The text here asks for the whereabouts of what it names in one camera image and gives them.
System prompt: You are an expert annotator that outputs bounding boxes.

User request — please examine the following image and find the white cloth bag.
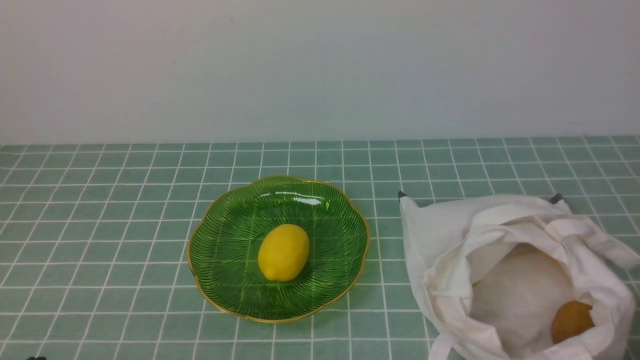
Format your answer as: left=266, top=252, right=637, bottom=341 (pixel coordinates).
left=398, top=192, right=639, bottom=360

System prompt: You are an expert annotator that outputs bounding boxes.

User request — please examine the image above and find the brown round fruit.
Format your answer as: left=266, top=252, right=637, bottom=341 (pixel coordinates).
left=550, top=300, right=595, bottom=345

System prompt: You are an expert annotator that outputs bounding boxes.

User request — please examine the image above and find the yellow lemon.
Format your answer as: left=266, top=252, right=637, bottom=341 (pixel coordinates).
left=257, top=224, right=310, bottom=282

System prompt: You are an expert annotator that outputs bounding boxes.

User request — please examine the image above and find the green glass plate gold rim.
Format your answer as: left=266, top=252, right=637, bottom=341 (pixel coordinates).
left=187, top=175, right=370, bottom=323

